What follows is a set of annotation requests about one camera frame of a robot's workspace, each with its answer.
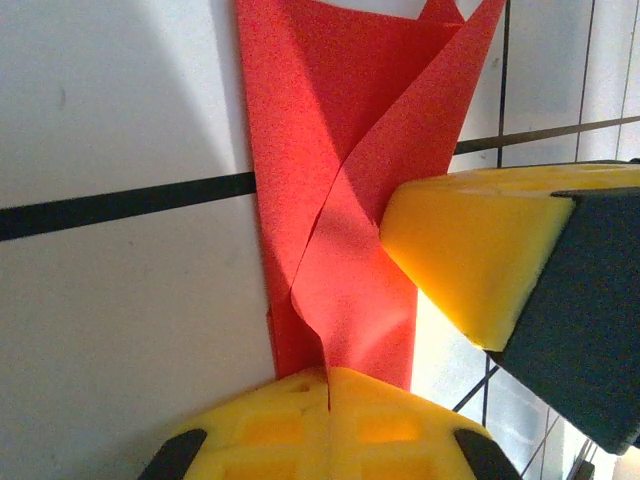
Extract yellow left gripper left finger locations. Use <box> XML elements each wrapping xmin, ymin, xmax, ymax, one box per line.
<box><xmin>137</xmin><ymin>367</ymin><xmax>331</xmax><ymax>480</ymax></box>

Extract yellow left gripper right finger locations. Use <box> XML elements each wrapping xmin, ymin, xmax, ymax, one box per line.
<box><xmin>329</xmin><ymin>367</ymin><xmax>521</xmax><ymax>480</ymax></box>

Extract red cloth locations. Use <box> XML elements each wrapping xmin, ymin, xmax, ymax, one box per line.
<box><xmin>233</xmin><ymin>0</ymin><xmax>509</xmax><ymax>392</ymax></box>

